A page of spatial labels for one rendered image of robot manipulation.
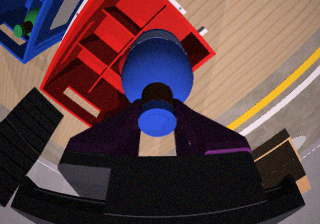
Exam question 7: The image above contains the blue bottle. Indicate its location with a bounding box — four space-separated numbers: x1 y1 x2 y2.
121 28 194 137

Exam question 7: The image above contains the blue plastic crate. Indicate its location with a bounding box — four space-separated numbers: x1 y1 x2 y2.
0 0 84 64

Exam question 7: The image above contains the dark red crate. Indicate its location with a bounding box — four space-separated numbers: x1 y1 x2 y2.
40 0 216 127

